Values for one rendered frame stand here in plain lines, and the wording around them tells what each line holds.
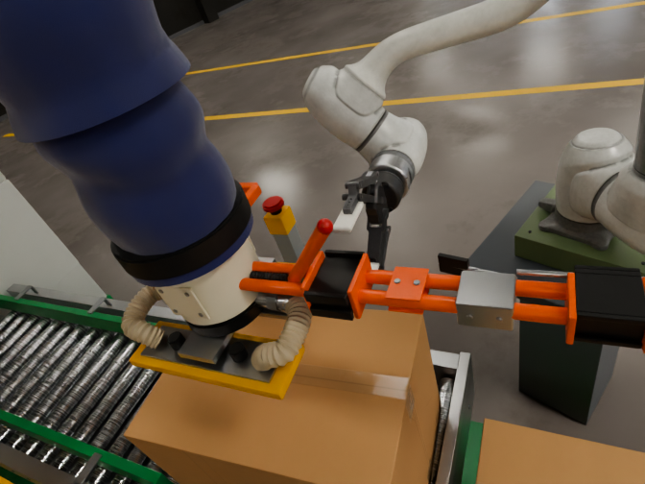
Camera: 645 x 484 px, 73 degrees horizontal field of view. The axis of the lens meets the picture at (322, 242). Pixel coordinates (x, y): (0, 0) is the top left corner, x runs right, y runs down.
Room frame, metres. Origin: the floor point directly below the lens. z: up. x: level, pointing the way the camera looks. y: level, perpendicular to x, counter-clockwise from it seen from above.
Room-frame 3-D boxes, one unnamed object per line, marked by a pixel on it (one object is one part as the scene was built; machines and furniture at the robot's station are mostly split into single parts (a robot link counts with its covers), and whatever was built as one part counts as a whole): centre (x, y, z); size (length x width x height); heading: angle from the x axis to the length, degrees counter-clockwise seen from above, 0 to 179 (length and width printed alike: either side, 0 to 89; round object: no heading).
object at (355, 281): (0.49, 0.00, 1.27); 0.10 x 0.08 x 0.06; 146
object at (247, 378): (0.55, 0.26, 1.16); 0.34 x 0.10 x 0.05; 56
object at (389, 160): (0.72, -0.17, 1.27); 0.09 x 0.06 x 0.09; 56
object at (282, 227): (1.18, 0.11, 0.50); 0.07 x 0.07 x 1.00; 55
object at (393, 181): (0.66, -0.13, 1.27); 0.09 x 0.07 x 0.08; 146
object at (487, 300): (0.37, -0.18, 1.26); 0.07 x 0.07 x 0.04; 56
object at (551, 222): (0.86, -0.70, 0.86); 0.22 x 0.18 x 0.06; 28
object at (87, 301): (1.38, 0.69, 0.50); 2.31 x 0.05 x 0.19; 55
